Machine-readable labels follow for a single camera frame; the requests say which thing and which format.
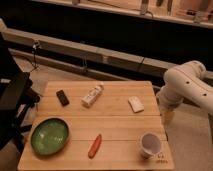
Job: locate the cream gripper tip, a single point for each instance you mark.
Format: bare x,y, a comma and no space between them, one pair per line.
167,117

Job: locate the green ceramic bowl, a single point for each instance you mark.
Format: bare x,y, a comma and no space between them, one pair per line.
49,136

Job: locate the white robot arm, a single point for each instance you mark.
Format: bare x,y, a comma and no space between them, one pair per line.
184,81

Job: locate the white rectangular block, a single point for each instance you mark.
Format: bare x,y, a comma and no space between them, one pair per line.
136,104

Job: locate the white cup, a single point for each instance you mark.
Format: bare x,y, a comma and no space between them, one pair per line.
149,145

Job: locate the white plastic bottle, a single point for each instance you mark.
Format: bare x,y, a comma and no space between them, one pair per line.
89,99

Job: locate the orange carrot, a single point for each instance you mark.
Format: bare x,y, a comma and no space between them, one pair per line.
95,146

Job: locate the black rectangular block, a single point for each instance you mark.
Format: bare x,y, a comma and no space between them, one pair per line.
62,98

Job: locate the black chair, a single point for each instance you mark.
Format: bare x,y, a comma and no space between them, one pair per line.
16,97

